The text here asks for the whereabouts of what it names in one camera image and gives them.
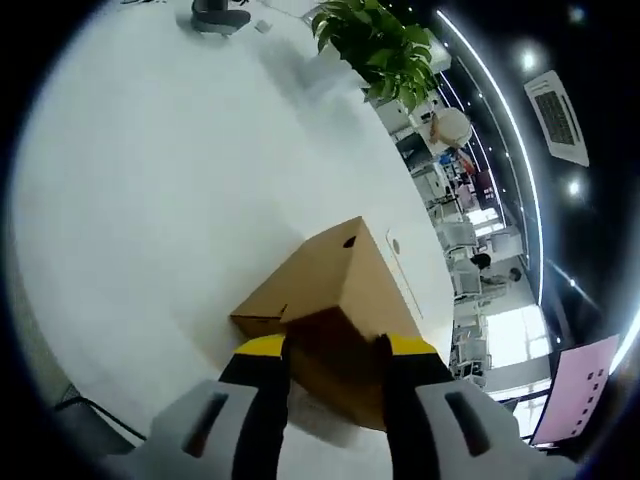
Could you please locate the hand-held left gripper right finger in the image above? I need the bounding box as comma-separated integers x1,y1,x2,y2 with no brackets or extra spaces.
374,332,576,480

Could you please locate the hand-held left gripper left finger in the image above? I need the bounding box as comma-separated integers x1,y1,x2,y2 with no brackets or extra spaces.
107,334,292,480

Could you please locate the brown cardboard shoe box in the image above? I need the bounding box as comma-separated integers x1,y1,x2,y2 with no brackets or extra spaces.
229,215,441,434

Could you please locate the large pink display screen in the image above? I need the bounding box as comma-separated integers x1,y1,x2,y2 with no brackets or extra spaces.
529,333,621,449

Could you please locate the ceiling air conditioner vent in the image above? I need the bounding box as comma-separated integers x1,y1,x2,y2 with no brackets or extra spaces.
523,69,590,166

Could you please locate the potted green plant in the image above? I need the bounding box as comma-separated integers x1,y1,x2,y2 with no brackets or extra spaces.
310,0,451,115

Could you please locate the grey curved face pad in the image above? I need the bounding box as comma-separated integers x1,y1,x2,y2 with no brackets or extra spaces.
191,0,251,34

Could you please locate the table cable port cover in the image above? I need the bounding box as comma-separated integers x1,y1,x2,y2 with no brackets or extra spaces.
384,227,426,321

